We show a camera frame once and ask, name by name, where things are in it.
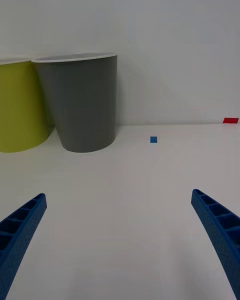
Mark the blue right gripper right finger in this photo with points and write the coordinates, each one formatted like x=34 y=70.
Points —
x=225 y=242

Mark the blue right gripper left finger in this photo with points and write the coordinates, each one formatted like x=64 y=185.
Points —
x=17 y=235

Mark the yellow-green plastic bin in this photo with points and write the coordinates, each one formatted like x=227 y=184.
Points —
x=20 y=105

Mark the grey plastic bin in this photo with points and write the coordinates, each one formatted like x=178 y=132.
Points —
x=82 y=105

